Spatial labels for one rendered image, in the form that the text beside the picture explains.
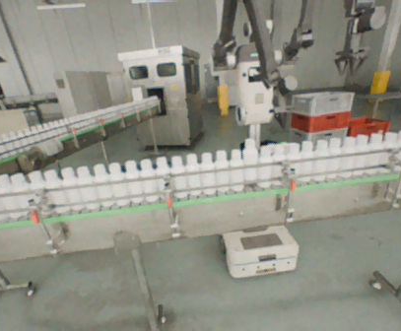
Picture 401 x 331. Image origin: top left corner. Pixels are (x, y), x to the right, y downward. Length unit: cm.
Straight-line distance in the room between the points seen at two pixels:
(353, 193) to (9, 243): 139
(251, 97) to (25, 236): 131
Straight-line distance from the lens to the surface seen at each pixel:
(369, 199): 117
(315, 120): 307
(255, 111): 142
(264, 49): 104
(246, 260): 167
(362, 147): 107
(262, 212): 92
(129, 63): 477
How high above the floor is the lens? 144
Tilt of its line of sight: 23 degrees down
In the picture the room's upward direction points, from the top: 5 degrees counter-clockwise
